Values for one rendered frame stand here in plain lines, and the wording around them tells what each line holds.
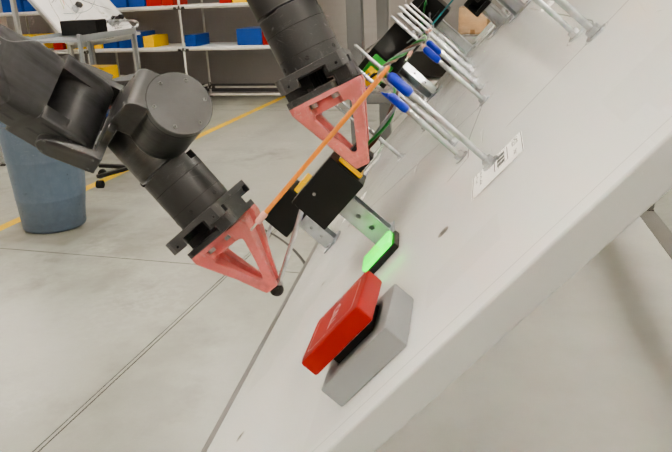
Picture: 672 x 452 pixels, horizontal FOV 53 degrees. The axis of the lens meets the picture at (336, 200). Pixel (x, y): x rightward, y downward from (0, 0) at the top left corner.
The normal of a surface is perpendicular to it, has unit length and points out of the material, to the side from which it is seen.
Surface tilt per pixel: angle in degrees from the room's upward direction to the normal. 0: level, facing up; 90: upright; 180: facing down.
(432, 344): 48
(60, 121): 75
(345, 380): 90
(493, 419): 0
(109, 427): 0
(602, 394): 0
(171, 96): 59
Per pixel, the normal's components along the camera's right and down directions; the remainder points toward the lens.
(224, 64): -0.29, 0.31
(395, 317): 0.62, -0.70
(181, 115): 0.50, -0.30
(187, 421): -0.05, -0.95
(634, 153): -0.76, -0.64
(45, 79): 0.81, -0.12
